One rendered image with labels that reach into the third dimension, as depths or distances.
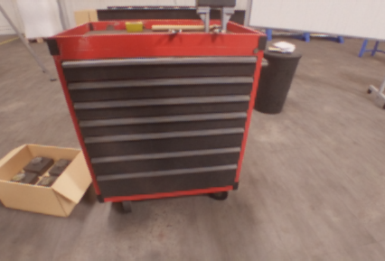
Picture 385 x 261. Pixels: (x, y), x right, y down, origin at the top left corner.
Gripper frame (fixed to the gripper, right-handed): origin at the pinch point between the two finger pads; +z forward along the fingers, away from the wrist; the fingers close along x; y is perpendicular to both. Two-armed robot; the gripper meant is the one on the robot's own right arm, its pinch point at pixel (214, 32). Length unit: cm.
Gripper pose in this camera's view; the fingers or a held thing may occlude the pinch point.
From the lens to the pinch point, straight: 80.2
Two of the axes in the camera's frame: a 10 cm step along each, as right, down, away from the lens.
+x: 9.9, -0.7, 1.4
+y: 1.6, 3.5, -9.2
